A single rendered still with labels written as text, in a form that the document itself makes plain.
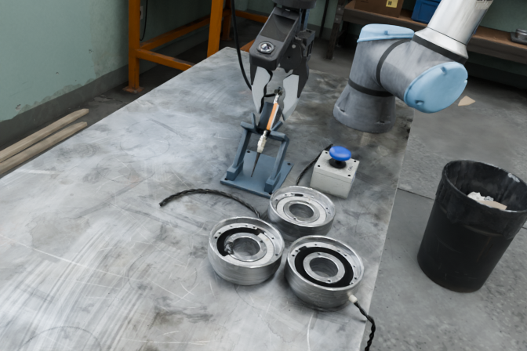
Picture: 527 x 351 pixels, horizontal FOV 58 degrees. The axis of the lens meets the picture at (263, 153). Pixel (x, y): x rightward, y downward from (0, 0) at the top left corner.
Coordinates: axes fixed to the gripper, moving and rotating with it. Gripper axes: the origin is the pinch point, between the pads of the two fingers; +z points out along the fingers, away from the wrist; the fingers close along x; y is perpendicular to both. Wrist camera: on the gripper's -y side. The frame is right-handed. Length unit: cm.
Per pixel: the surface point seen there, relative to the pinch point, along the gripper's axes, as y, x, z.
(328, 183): -1.6, -13.0, 9.9
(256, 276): -29.3, -9.1, 9.5
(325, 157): 2.7, -10.8, 7.4
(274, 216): -17.1, -7.5, 8.8
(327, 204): -9.6, -14.3, 8.8
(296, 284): -28.3, -14.3, 9.4
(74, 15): 130, 146, 40
